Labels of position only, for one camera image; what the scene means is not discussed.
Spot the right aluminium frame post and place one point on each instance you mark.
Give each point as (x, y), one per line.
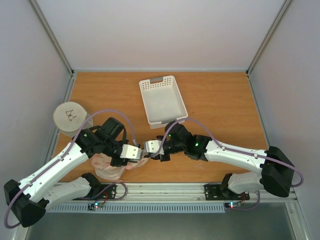
(269, 34)

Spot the white plastic basket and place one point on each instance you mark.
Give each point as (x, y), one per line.
(162, 100)

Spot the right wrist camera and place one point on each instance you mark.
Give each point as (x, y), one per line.
(151, 146)

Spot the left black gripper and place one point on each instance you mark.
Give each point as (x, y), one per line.
(121, 163)

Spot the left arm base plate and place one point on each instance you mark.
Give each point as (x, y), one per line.
(105, 191)

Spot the aluminium frame post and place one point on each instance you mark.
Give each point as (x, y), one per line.
(43, 21)
(269, 34)

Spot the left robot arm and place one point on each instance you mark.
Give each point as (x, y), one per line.
(30, 198)

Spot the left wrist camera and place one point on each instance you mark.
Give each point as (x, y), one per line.
(131, 152)

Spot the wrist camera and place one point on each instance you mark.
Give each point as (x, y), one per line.
(151, 146)
(131, 152)

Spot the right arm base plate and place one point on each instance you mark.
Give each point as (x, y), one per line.
(213, 192)

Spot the white round mesh laundry bag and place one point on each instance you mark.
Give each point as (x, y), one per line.
(68, 117)

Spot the aluminium mounting rail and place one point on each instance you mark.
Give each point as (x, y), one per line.
(183, 193)

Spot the grey slotted cable duct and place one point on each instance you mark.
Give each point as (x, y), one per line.
(139, 208)

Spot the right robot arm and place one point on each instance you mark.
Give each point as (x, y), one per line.
(268, 170)

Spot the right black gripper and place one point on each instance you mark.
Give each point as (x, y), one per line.
(164, 157)

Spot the left aluminium frame post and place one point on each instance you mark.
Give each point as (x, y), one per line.
(43, 21)

